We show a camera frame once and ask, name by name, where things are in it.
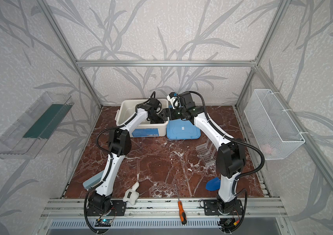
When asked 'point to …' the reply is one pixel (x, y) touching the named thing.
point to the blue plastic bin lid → (178, 129)
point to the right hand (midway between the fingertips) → (165, 109)
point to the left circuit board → (103, 223)
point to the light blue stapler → (93, 181)
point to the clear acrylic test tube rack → (207, 152)
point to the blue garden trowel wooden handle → (213, 184)
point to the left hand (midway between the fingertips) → (166, 119)
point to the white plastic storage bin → (125, 108)
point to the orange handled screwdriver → (182, 214)
